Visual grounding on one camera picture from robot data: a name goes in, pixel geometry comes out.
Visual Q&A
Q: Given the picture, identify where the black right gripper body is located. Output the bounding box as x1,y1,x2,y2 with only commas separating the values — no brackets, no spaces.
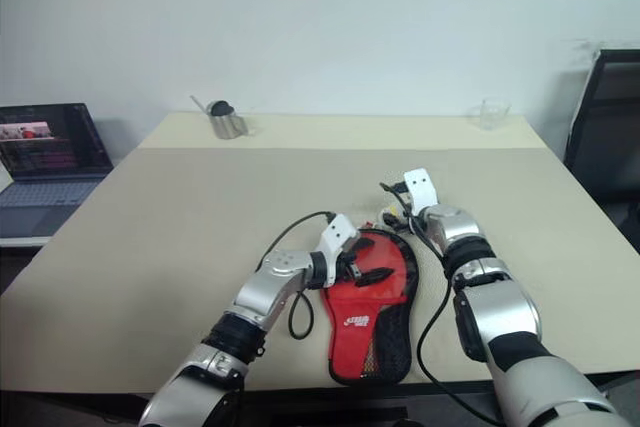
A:
396,193,419,235

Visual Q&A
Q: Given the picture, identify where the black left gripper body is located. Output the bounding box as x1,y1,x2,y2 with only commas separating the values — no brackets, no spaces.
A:
337,243,367,289

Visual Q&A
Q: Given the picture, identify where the red table tennis paddle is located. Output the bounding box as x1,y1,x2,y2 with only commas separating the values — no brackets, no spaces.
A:
335,233,415,379

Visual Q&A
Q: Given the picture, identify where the black and red paddle case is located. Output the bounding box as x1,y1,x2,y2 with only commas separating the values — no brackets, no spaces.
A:
319,225,420,388

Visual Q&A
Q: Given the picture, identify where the clear glass cup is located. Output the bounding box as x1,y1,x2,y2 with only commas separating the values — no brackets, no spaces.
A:
469,97,513,132

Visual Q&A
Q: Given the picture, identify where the stainless steel pitcher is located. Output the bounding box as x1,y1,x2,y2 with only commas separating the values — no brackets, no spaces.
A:
206,100,250,141

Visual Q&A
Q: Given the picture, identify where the black office chair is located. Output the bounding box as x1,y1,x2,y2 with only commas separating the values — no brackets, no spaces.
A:
563,48,640,244

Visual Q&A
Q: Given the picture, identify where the open laptop computer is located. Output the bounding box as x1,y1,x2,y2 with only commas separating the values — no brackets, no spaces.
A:
0,102,116,239

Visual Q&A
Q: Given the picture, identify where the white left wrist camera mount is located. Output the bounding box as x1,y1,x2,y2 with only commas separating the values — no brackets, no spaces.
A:
318,214,361,287

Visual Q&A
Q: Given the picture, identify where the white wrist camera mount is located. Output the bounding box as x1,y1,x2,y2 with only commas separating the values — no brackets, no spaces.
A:
403,167,442,209
318,214,361,287

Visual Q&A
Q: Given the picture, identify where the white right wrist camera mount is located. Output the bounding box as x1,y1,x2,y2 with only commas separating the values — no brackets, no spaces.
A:
403,167,442,209

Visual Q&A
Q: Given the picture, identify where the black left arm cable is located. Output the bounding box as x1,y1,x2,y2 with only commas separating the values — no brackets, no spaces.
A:
256,210,337,340

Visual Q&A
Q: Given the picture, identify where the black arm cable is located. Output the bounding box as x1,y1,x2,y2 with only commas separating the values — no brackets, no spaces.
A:
378,180,501,426
256,210,337,340

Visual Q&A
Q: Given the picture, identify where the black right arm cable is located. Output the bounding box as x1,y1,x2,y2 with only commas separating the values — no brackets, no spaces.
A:
378,180,501,426

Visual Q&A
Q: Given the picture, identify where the black table frame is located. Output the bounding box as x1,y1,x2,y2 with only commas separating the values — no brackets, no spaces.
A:
0,380,501,427

